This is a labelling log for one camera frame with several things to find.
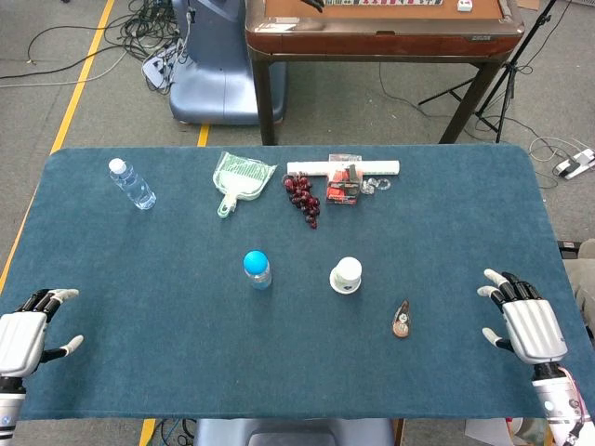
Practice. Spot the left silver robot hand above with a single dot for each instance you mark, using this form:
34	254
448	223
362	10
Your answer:
21	334

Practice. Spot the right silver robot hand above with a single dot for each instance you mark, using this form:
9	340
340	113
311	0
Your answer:
534	327

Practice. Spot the brown correction tape dispenser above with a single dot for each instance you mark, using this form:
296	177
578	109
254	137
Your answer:
401	323

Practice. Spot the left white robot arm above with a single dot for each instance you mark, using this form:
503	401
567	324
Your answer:
9	404

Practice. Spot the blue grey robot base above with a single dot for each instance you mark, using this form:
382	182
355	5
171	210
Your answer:
214	69

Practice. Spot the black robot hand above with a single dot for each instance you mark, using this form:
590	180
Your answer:
313	3

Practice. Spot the black metal table foot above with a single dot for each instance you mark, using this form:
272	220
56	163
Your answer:
568	248

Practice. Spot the blue table cloth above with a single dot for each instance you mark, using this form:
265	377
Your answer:
186	334

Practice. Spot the white power strip black plug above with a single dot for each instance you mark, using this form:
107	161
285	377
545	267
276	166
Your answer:
574	165

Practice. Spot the clear water bottle white cap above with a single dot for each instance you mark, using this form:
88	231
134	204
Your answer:
132	186

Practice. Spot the white round jar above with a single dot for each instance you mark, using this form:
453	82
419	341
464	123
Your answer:
347	271

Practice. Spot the clear plastic trinket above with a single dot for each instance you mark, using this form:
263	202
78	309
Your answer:
375	186

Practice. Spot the red black coffee box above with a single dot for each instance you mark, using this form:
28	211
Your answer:
343	188

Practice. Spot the blue-capped clear bottle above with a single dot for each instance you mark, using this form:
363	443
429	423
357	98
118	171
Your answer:
256	265

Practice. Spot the grey blue robot torso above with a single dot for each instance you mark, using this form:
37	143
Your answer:
293	434

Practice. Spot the black tripod stand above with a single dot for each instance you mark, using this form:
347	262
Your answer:
512	62

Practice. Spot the dark red grape bunch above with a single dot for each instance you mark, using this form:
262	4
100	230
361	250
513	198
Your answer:
302	197

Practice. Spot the light green dustpan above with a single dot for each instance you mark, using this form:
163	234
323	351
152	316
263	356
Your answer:
241	179

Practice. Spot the white rolled tube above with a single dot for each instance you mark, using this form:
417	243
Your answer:
307	168

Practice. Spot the white power strip with plugs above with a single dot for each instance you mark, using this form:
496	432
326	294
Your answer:
155	69

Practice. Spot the brown mahjong table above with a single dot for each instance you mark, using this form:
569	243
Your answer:
372	42

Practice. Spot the single white mahjong tile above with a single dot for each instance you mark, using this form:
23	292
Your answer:
464	5

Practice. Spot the row of mahjong tiles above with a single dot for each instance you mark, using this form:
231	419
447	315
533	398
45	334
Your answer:
381	2

